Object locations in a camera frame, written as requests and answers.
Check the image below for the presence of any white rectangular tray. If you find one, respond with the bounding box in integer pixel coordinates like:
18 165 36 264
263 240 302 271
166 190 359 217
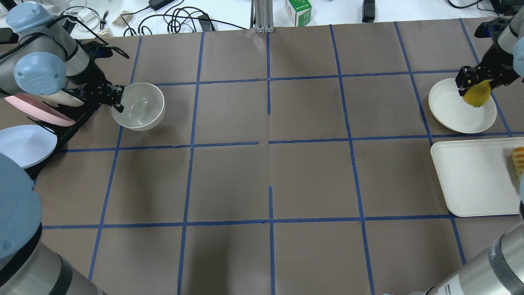
430 138 523 217

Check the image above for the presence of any white round plate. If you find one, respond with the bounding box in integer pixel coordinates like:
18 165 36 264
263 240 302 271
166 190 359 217
428 78 497 133

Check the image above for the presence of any pink plate in rack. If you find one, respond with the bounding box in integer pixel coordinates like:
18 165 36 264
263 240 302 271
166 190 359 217
5 93 76 127

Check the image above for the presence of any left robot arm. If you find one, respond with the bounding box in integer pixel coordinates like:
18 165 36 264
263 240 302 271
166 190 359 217
1 2 124 295

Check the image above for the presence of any green white carton box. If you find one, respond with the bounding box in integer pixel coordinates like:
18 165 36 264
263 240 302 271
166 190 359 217
284 0 312 27

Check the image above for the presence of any cream plate in rack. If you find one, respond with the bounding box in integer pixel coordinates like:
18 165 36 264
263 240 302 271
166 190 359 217
41 91 84 108

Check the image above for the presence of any black power adapter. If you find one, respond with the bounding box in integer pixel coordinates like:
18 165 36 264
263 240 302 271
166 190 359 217
361 0 376 23

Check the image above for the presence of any black cable bundle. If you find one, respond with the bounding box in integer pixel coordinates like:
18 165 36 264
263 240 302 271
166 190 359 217
119 0 248 36

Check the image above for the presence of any black dish rack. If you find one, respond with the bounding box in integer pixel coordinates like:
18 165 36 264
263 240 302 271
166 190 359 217
15 89 101 180

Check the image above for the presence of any bread piece on tray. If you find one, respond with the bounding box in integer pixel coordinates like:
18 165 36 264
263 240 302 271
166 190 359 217
511 146 524 182

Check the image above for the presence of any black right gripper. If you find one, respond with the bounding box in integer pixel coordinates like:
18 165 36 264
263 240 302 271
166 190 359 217
455 47 517 96

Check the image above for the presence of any yellow lemon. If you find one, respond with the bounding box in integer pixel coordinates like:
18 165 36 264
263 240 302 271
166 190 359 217
463 84 492 108

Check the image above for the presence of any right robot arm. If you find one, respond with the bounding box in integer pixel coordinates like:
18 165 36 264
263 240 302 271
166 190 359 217
423 10 524 295

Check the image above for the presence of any white ceramic bowl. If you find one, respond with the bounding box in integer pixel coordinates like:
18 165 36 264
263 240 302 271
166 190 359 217
111 82 165 131

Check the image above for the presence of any lavender plate in rack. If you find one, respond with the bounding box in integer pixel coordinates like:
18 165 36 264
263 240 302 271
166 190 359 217
0 125 58 168

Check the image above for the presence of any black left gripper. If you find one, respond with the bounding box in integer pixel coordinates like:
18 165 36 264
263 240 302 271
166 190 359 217
70 66 125 113

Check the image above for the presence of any aluminium frame post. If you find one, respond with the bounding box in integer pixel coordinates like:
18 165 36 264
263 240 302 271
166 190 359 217
251 0 274 33

